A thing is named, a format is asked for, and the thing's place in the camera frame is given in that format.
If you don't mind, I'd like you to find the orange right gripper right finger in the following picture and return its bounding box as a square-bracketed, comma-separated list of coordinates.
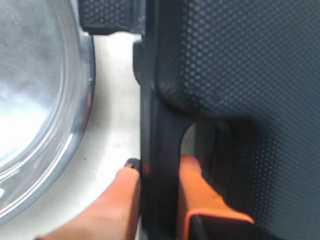
[177, 155, 254, 240]

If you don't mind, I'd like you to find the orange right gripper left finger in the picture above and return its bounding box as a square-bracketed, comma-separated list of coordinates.
[36, 167, 140, 240]

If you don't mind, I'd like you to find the black plastic tool case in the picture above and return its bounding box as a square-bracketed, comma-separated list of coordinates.
[78, 0, 320, 240]

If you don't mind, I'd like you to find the round stainless steel tray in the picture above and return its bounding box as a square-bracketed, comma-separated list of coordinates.
[0, 0, 96, 224]

